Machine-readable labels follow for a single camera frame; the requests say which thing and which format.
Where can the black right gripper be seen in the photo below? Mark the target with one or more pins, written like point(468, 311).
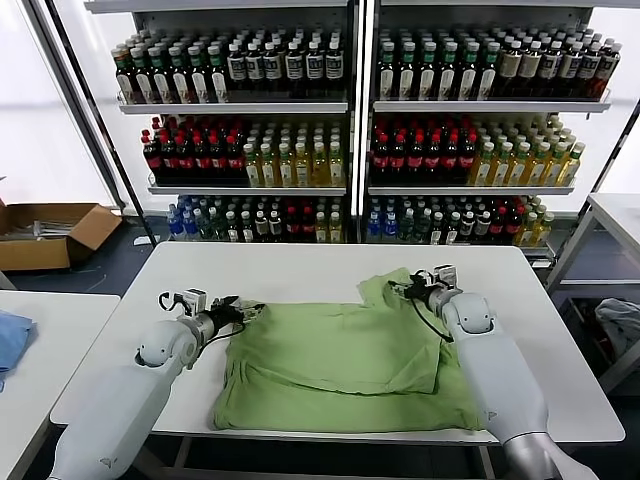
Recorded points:
point(422, 290)

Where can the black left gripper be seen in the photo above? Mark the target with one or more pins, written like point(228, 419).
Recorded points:
point(227, 312)

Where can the green t-shirt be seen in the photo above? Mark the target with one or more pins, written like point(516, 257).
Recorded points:
point(325, 360)

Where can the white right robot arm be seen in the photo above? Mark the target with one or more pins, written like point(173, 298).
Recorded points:
point(500, 380)

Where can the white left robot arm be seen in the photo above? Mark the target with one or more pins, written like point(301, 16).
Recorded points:
point(125, 390)

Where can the blue water bottle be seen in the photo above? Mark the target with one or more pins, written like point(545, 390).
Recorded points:
point(390, 230)
point(375, 230)
point(190, 226)
point(175, 226)

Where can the green soda bottle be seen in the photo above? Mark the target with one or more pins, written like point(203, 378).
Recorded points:
point(423, 227)
point(219, 226)
point(205, 226)
point(408, 227)

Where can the white-cap dark drink bottle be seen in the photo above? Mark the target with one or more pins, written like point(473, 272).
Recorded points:
point(483, 229)
point(261, 228)
point(275, 228)
point(452, 230)
point(232, 229)
point(247, 229)
point(438, 230)
point(467, 229)

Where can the yellow tea bottle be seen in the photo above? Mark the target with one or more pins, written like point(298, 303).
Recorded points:
point(520, 170)
point(303, 170)
point(537, 170)
point(544, 231)
point(320, 170)
point(571, 170)
point(322, 230)
point(501, 170)
point(482, 170)
point(336, 230)
point(269, 170)
point(337, 170)
point(526, 231)
point(555, 170)
point(286, 170)
point(253, 170)

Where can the red-cap cola bottle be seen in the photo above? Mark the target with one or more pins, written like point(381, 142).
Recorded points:
point(416, 160)
point(451, 160)
point(307, 226)
point(497, 227)
point(168, 160)
point(235, 160)
point(433, 160)
point(399, 160)
point(151, 160)
point(468, 160)
point(512, 227)
point(381, 160)
point(185, 160)
point(292, 226)
point(218, 160)
point(202, 160)

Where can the small white floor object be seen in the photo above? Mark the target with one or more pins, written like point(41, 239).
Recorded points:
point(142, 241)

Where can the dark storage crate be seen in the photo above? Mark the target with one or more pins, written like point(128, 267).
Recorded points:
point(585, 320)

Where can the clear plastic packing pieces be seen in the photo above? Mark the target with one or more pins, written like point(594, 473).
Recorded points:
point(50, 229)

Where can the brown cardboard box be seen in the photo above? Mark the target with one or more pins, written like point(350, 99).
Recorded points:
point(35, 255)

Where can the green-cap dark tea bottle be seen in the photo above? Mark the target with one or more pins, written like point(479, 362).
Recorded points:
point(198, 76)
point(142, 77)
point(469, 72)
point(387, 72)
point(178, 77)
point(125, 75)
point(449, 72)
point(160, 77)
point(428, 72)
point(489, 72)
point(218, 76)
point(407, 72)

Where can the grey crumpled cloth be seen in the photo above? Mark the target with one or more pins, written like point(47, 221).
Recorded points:
point(620, 320)

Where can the blue folded cloth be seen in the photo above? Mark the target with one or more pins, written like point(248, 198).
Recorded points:
point(15, 335)

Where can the grey metal side table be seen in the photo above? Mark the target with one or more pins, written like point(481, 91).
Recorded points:
point(620, 220)

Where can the blue-label dark drink bottle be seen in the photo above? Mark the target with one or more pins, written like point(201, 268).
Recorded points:
point(572, 67)
point(609, 70)
point(314, 66)
point(273, 66)
point(334, 66)
point(552, 67)
point(294, 66)
point(591, 69)
point(237, 67)
point(255, 66)

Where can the beige-label dark drink bottle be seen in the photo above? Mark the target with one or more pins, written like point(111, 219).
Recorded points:
point(511, 67)
point(531, 67)

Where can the grey metal shelf rack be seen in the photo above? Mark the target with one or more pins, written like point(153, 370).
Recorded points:
point(200, 20)
point(450, 17)

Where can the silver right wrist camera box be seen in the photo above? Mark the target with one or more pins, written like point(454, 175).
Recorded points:
point(445, 276)

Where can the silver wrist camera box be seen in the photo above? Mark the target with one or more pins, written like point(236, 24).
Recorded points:
point(192, 300)
point(445, 276)

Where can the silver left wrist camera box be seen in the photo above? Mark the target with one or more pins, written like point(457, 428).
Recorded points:
point(192, 300)

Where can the dark metal window post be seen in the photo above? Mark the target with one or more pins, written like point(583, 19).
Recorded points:
point(93, 110)

